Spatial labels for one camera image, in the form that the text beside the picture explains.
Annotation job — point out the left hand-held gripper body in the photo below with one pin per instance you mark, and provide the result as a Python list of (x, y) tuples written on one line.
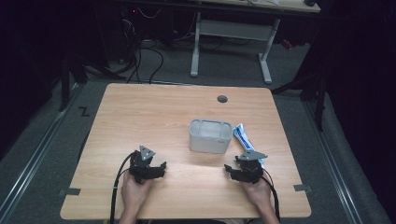
[(140, 166)]

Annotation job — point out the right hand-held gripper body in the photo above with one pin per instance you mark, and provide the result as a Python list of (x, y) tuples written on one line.
[(250, 169)]

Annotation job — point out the person's right hand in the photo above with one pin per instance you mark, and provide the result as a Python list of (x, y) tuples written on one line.
[(257, 194)]

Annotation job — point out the person's left hand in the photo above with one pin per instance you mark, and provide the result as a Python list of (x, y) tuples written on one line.
[(134, 193)]

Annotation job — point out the blue and white toothpaste tube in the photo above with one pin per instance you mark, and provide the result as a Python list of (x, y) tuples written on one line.
[(244, 140)]

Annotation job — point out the white plastic storage box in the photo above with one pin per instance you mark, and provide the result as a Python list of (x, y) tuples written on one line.
[(210, 137)]

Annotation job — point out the grey tape strip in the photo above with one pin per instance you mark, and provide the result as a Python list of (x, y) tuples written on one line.
[(71, 191), (302, 188)]

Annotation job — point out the black metal stand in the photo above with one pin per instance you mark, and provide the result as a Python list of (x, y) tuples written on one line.
[(64, 84), (317, 93)]

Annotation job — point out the metal floor rail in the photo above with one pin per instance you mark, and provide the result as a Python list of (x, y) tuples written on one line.
[(333, 161), (34, 155)]

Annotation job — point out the white metal desk frame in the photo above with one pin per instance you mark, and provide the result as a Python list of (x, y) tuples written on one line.
[(232, 31)]

